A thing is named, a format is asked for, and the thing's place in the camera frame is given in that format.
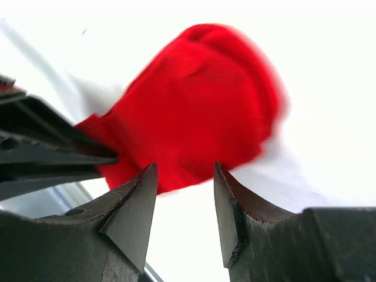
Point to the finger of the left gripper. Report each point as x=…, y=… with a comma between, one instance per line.
x=32, y=163
x=31, y=129

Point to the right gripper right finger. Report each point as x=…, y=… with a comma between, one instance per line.
x=263, y=242

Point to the red sock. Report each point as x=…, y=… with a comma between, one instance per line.
x=208, y=96

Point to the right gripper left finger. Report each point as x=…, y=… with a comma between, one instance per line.
x=103, y=240

